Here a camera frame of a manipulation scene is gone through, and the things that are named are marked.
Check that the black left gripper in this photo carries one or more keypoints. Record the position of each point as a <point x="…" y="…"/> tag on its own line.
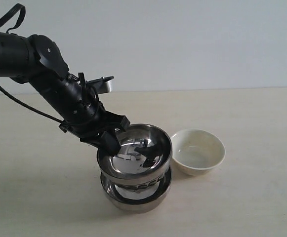
<point x="99" y="131"/>

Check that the dimpled steel bowl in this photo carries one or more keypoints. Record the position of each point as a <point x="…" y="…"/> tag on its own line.
<point x="142" y="161"/>

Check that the smooth steel bowl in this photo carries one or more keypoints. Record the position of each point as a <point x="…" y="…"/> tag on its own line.
<point x="137" y="201"/>

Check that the white ceramic bowl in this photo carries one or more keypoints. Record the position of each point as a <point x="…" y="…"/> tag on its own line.
<point x="196" y="151"/>

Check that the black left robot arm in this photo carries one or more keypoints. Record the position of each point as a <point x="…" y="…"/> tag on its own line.
<point x="38" y="61"/>

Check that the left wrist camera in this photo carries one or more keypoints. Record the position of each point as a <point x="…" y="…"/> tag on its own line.
<point x="102" y="85"/>

